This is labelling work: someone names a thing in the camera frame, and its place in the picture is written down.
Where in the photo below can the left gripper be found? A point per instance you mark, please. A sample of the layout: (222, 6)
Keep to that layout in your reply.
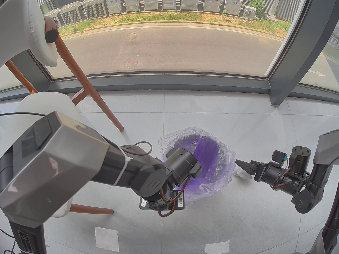
(180, 204)

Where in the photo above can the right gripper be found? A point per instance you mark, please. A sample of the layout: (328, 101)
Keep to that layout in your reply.
(268, 173)

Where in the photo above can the purple plastic bag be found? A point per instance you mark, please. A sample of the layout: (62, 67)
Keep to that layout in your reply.
(209, 152)

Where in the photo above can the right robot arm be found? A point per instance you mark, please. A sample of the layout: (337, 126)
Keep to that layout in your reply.
(325, 152)

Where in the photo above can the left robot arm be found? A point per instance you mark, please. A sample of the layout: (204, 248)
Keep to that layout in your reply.
(61, 155)

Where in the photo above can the crumpled white paper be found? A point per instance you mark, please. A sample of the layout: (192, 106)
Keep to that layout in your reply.
(242, 174)

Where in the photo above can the window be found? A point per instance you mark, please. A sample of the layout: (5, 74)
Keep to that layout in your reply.
(291, 62)

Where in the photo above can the white cushioned wooden chair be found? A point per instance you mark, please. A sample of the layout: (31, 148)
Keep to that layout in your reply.
(45, 49)

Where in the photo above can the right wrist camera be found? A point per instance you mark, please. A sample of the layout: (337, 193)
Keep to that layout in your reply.
(278, 157)

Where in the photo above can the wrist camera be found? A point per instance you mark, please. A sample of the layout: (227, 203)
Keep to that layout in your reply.
(278, 157)
(195, 171)

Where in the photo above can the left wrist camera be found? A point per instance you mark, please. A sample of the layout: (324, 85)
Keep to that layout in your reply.
(195, 171)

